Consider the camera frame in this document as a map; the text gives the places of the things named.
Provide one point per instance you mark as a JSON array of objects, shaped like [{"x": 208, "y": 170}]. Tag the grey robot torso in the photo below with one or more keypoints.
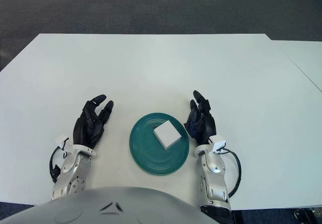
[{"x": 75, "y": 209}]

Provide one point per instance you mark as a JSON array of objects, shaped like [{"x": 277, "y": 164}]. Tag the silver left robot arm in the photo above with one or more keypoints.
[{"x": 73, "y": 168}]

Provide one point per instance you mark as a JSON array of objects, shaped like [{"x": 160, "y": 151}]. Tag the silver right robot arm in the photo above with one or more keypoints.
[{"x": 213, "y": 173}]

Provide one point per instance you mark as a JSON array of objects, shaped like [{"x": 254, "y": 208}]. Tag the white square charger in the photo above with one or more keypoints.
[{"x": 167, "y": 133}]

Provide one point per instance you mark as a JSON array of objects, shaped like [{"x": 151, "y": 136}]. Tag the teal green round plate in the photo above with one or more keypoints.
[{"x": 146, "y": 153}]

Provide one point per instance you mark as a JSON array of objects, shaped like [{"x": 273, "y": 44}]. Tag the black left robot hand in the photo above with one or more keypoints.
[{"x": 86, "y": 131}]

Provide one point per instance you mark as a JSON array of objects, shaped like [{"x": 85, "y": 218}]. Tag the black chair base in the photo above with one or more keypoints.
[{"x": 303, "y": 214}]

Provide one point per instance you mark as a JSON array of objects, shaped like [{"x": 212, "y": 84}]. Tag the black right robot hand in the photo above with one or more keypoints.
[{"x": 205, "y": 125}]

